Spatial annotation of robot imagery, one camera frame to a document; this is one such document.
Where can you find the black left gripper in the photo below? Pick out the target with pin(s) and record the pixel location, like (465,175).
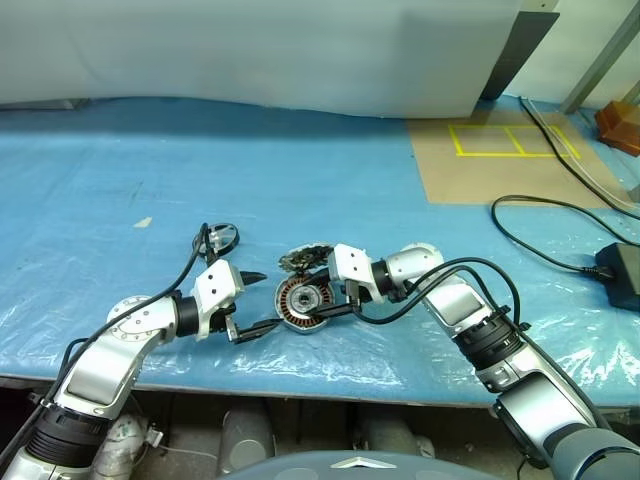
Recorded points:
(222,320)

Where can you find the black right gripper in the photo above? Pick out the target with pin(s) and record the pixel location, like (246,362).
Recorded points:
(353,295)

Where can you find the silver round motor housing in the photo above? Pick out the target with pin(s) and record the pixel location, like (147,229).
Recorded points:
(287,301)

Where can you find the black-rimmed spoked round lid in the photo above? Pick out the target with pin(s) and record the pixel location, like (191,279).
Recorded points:
(222,234)

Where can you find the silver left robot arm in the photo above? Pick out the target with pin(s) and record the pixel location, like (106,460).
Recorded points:
(100,360)

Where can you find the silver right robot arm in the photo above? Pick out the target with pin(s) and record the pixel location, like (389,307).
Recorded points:
(460,305)

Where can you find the blue plastic table sheet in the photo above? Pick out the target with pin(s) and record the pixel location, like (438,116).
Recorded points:
(300,175)

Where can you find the grey rounded cylinder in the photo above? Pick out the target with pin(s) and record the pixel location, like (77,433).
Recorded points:
(247,440)
(390,437)

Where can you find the small pale tape scrap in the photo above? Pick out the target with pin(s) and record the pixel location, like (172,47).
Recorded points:
(144,223)

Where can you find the small white connector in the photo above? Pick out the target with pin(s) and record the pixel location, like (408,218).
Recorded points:
(154,436)

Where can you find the grey-blue robot torso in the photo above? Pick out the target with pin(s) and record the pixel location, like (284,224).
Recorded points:
(280,467)

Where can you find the mottled white wrapped cylinder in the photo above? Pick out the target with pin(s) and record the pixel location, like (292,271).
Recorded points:
(122,445)

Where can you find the brown cardboard sheet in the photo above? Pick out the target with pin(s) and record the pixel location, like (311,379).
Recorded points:
(475,175)

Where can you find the white backdrop board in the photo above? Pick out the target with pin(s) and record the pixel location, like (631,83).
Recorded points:
(250,50)

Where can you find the black power adapter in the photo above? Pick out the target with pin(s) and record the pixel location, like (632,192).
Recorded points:
(622,275)

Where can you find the brown wooden box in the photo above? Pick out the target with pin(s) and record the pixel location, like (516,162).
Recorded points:
(620,125)

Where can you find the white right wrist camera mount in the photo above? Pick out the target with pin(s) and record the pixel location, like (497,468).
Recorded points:
(350,262)

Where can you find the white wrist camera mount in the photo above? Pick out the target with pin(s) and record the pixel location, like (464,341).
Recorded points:
(215,285)
(350,262)

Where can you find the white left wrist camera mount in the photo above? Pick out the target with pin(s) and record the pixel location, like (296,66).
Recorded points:
(215,285)

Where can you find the grey backdrop base rail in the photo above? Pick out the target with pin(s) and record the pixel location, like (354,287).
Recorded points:
(45,104)

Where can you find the dark grey post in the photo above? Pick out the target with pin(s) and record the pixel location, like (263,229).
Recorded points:
(520,50)

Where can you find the light grey metal bracket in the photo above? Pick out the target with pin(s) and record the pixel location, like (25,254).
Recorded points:
(540,5)

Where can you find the grey metal frame beam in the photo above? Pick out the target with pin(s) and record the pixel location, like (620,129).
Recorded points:
(600,60)

